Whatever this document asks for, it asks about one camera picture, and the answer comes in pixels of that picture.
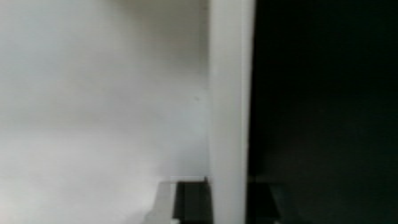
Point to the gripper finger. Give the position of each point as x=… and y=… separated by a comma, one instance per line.
x=160, y=215

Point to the white square tabletop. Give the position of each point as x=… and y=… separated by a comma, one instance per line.
x=123, y=106

